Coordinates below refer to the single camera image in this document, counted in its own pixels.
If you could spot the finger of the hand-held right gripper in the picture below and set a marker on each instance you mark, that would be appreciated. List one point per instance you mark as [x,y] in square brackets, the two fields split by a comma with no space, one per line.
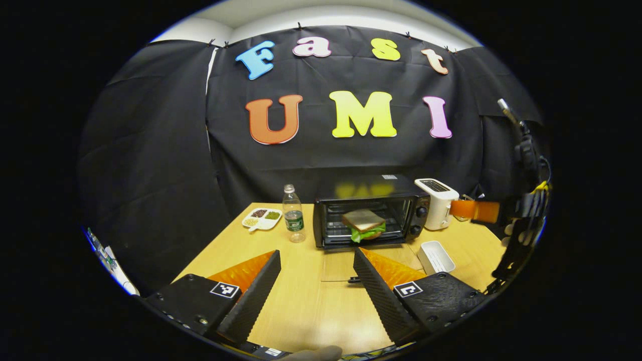
[464,209]

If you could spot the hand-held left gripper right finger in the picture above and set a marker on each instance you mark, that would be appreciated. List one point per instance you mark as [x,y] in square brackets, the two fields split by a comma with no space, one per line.
[381,296]

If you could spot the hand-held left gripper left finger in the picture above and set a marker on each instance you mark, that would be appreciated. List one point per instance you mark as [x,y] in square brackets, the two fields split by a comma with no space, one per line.
[253,296]

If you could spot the sandwich with lettuce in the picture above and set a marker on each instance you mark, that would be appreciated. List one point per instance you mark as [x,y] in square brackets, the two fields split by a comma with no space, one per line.
[362,220]

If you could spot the black electric oven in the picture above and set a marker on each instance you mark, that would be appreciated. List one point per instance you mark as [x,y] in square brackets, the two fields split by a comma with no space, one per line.
[371,188]

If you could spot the white toaster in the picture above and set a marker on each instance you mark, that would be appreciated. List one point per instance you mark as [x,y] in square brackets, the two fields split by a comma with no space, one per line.
[439,205]

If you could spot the white rectangular tray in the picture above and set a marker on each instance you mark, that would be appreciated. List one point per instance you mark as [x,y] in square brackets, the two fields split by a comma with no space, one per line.
[435,256]

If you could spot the white sectioned snack plate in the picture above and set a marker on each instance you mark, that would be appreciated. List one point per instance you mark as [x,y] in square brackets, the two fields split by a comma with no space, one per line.
[261,219]

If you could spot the clear plastic water bottle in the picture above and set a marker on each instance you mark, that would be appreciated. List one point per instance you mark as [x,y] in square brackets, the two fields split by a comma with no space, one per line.
[294,220]

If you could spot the white panel edge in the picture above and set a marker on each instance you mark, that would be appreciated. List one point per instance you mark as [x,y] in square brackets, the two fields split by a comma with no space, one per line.
[113,265]

